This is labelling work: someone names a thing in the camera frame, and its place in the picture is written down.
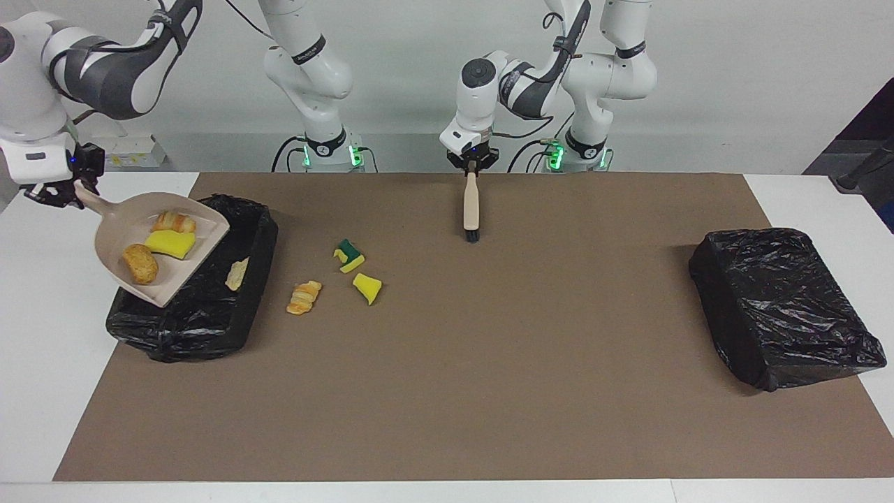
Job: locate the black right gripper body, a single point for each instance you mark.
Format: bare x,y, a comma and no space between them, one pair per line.
89,164

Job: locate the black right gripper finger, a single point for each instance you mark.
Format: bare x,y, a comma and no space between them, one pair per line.
56,200
92,186

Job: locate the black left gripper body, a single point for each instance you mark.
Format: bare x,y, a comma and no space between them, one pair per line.
482,157

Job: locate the beige hand brush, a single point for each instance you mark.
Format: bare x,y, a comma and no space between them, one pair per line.
471,206

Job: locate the beige plastic dustpan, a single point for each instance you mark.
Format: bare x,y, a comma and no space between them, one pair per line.
112,237

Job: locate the striped croissant piece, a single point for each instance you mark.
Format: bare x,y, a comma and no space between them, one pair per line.
174,222
304,298

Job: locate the brown bread roll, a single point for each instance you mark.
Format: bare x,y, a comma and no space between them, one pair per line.
140,264

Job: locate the yellow and green sponge piece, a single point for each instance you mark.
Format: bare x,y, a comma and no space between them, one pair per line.
347,250

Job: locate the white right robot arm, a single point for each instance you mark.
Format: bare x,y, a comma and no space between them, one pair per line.
21,105

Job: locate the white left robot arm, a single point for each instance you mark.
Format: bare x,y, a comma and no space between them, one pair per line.
482,105

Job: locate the bin with black bag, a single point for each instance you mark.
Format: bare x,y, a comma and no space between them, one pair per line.
768,307
195,321

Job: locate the pale bread piece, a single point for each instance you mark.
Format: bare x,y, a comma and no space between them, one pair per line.
236,276

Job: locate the brown table mat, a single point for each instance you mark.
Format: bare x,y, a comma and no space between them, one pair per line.
628,419

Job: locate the black stand leg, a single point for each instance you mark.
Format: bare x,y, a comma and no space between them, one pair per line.
866,164

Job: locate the white wall socket box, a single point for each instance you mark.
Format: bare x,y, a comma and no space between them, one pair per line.
136,150

